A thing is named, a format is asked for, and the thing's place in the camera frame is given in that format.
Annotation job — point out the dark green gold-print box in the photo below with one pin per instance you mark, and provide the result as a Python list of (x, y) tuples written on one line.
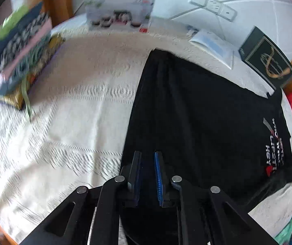
[(267, 57)]

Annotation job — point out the wooden bed frame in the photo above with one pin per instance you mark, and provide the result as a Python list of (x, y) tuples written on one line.
[(56, 0)]

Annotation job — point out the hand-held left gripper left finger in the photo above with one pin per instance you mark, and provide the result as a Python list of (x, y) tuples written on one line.
[(137, 174)]

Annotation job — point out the white printed cardboard box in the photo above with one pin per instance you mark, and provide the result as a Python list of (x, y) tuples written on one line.
[(121, 9)]

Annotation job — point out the stack of folded patterned clothes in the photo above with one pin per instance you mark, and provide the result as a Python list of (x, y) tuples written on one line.
[(15, 53)]

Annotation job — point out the black printed t-shirt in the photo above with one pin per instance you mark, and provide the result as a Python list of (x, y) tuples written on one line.
[(199, 122)]

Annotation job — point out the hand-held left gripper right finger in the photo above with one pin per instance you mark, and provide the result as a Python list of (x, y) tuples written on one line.
[(158, 178)]

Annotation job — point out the white power strip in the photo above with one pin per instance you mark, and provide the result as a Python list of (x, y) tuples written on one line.
[(213, 5)]

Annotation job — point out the white textured bedspread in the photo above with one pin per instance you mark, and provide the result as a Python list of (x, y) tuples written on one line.
[(84, 102)]

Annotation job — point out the white flat packet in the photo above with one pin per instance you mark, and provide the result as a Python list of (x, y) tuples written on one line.
[(213, 47)]

